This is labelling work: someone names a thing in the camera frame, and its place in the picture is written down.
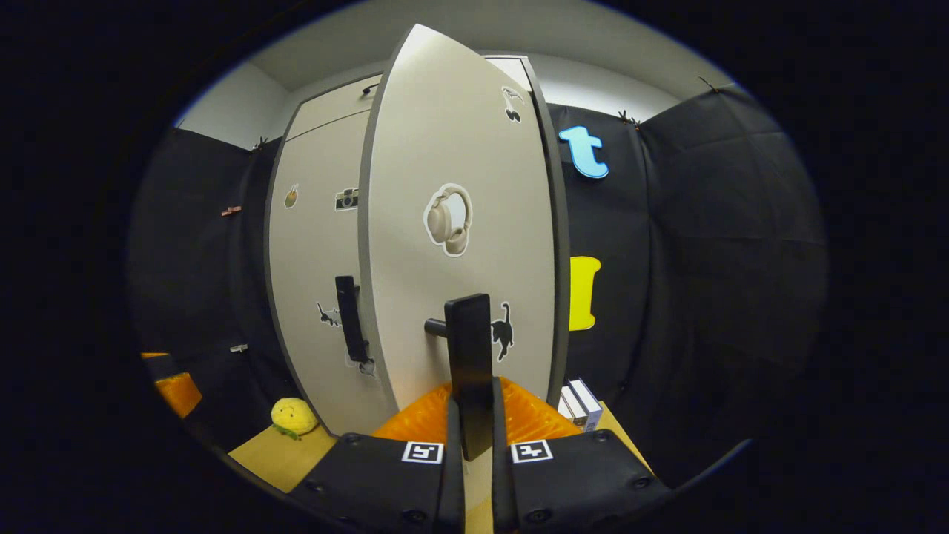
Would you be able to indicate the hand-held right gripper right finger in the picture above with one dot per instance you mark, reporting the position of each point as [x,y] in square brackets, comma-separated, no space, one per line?
[503,489]

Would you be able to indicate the beige double-door shoe cabinet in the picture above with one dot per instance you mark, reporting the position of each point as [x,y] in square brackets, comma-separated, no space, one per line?
[562,245]

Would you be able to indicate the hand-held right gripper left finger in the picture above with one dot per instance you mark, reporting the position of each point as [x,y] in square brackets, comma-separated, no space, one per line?
[454,482]

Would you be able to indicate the beige cabinet door headphones sticker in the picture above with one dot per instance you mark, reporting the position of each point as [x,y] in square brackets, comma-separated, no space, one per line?
[445,133]

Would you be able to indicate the beige cabinet door camera sticker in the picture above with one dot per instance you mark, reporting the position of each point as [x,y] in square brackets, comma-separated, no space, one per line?
[311,252]

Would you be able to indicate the yellow plush toy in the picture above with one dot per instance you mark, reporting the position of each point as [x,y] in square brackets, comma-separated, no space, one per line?
[295,415]

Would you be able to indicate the black clip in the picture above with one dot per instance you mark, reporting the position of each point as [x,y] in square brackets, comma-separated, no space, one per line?
[629,118]
[707,84]
[259,144]

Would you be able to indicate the black backdrop cloth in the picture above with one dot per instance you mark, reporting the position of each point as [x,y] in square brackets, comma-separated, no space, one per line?
[704,259]

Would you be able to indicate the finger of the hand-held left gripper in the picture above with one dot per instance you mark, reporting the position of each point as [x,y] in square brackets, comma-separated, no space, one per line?
[152,355]
[179,394]

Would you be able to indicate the beige cabinet drawer front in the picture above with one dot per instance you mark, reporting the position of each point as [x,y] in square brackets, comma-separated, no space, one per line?
[334,107]

